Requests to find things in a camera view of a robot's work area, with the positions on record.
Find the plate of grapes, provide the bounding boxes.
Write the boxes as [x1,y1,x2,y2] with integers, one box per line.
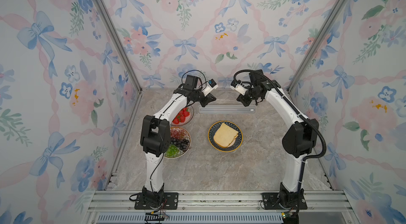
[164,127,191,158]

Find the bread slices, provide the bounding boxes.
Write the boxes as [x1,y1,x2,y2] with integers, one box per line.
[213,123,239,148]

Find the aluminium front rail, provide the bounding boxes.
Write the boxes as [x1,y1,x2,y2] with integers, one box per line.
[83,191,360,224]

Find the blue yellow-rimmed plate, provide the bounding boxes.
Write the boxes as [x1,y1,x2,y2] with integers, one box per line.
[208,121,243,153]

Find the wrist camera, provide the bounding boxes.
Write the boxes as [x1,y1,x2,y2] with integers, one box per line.
[202,79,218,97]
[230,80,248,96]

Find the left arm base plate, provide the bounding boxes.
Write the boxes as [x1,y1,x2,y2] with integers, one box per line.
[132,191,179,210]

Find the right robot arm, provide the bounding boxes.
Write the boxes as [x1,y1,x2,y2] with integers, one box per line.
[230,70,320,209]

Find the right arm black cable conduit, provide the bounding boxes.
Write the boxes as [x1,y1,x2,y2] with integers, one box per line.
[233,69,327,193]

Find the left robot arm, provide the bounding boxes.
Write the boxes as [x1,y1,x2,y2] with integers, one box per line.
[135,75,218,210]

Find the cream plastic wrap dispenser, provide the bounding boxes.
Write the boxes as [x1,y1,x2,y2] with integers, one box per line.
[198,104,256,115]

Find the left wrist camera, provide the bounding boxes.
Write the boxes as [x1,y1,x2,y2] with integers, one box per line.
[202,79,218,97]

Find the glass bowl of strawberries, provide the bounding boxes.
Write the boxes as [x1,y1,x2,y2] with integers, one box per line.
[171,106,194,126]

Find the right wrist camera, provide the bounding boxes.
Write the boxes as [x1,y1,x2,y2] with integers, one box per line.
[230,80,248,96]

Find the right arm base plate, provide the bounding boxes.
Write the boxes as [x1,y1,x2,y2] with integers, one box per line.
[261,192,298,211]

